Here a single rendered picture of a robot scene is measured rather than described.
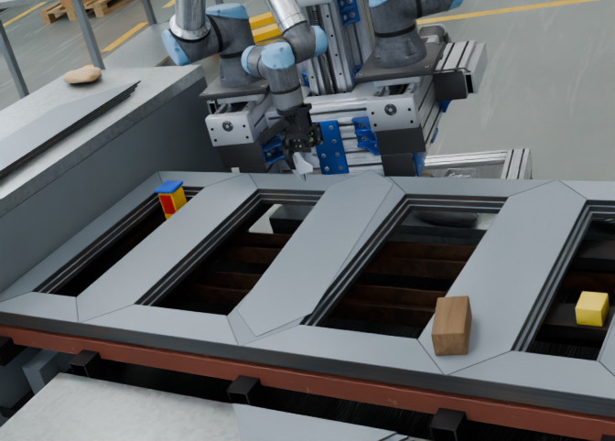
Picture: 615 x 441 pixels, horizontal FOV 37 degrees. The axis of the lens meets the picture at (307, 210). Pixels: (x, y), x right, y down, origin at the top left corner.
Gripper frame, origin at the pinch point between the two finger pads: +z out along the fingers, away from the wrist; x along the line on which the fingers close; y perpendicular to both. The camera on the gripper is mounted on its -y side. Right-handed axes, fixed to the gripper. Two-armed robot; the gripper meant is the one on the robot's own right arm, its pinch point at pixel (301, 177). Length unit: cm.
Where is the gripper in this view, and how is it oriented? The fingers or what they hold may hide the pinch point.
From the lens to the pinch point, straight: 236.6
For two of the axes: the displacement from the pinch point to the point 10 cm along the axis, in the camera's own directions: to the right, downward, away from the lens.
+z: 2.3, 8.7, 4.3
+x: 4.6, -4.9, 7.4
